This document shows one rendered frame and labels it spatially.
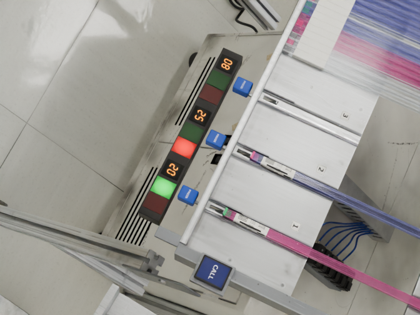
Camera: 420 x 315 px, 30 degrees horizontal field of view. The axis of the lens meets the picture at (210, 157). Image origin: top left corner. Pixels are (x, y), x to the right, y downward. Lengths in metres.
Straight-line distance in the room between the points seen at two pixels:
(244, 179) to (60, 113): 0.76
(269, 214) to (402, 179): 0.67
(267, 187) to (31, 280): 0.84
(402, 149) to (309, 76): 0.56
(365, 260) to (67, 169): 0.77
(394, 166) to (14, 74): 0.93
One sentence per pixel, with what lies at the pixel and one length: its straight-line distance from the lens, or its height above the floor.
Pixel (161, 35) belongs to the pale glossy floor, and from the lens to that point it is 2.14.
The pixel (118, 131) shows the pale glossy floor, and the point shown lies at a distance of 2.06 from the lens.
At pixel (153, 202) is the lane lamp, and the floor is 0.65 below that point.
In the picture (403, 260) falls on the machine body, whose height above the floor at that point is 0.62.
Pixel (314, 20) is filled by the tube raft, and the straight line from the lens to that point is 1.43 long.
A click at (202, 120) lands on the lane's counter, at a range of 1.36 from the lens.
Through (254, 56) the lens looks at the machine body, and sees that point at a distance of 1.97.
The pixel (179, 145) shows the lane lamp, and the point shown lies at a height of 0.65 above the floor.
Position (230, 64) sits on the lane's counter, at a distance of 1.40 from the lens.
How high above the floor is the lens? 1.67
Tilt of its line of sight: 47 degrees down
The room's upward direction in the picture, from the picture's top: 98 degrees clockwise
